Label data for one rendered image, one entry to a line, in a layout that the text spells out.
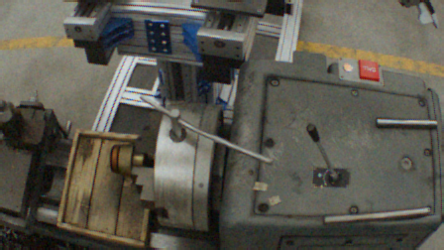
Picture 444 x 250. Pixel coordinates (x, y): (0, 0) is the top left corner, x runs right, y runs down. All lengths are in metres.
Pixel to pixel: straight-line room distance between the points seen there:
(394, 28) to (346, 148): 2.24
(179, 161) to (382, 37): 2.26
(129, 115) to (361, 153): 1.53
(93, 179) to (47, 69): 1.65
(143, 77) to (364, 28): 1.44
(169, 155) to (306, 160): 0.30
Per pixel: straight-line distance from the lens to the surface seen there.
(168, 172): 1.19
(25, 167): 1.59
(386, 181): 1.17
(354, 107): 1.25
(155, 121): 1.30
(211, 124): 1.22
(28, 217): 1.57
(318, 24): 3.17
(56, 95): 2.98
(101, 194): 1.56
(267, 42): 2.73
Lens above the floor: 2.26
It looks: 57 degrees down
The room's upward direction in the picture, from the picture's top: 2 degrees counter-clockwise
